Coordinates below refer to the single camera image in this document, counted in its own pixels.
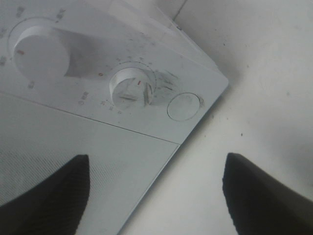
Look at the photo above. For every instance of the white microwave oven body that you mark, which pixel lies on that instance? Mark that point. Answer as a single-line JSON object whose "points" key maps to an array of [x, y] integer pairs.
{"points": [[106, 36]]}

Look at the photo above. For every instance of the upper white power knob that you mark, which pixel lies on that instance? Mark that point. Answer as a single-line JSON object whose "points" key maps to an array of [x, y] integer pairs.
{"points": [[42, 53]]}

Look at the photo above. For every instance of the lower white timer knob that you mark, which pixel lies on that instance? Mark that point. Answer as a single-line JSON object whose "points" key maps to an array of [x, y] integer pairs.
{"points": [[131, 88]]}

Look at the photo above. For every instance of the white microwave door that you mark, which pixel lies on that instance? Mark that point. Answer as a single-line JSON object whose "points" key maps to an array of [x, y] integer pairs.
{"points": [[35, 141]]}

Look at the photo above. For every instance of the round white door button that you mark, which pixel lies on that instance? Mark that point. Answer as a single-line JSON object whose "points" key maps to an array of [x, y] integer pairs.
{"points": [[183, 106]]}

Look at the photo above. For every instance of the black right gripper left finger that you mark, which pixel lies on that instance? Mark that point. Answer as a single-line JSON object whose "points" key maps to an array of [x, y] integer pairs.
{"points": [[53, 207]]}

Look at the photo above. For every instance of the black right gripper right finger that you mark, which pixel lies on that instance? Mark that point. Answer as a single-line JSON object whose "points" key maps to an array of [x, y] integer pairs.
{"points": [[258, 204]]}

